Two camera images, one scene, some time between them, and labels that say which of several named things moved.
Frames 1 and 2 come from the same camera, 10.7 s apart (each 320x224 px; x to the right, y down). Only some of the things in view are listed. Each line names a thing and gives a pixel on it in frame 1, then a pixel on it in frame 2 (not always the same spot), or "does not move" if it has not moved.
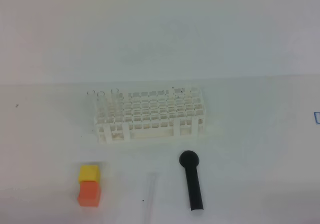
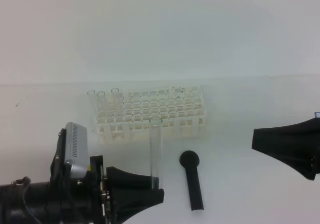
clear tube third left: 114,102 does not move
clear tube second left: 101,106 does not move
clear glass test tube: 152,206 → 156,148
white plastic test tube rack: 173,114 does not move
